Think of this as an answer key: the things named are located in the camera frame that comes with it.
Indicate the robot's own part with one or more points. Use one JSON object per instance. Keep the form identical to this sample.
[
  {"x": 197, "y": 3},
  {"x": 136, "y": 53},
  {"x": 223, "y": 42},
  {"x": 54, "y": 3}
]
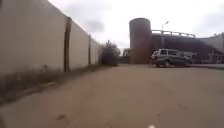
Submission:
[{"x": 151, "y": 126}]

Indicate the brown dirt road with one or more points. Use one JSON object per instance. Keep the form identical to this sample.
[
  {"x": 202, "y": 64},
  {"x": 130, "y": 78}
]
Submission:
[{"x": 133, "y": 96}]

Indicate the weedy verge strip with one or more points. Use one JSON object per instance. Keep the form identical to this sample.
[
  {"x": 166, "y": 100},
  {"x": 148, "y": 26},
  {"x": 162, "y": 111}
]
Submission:
[{"x": 33, "y": 81}]

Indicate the grey car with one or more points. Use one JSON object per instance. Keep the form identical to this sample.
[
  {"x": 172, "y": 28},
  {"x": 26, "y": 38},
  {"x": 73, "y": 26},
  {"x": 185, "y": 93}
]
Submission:
[{"x": 170, "y": 57}]

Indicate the long pale concrete wall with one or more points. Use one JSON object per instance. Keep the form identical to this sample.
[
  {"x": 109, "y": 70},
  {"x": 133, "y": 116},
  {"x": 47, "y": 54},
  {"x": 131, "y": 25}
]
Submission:
[{"x": 36, "y": 36}]

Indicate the street lamp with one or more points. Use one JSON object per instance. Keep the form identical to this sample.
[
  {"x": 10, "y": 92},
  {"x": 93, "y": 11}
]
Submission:
[{"x": 163, "y": 31}]

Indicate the dark bush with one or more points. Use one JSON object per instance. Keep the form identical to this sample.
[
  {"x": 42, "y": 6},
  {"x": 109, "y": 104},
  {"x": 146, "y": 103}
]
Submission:
[{"x": 109, "y": 54}]

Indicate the building with round tower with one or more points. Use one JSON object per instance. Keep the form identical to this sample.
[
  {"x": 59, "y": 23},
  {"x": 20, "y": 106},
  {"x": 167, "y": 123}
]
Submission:
[{"x": 141, "y": 41}]

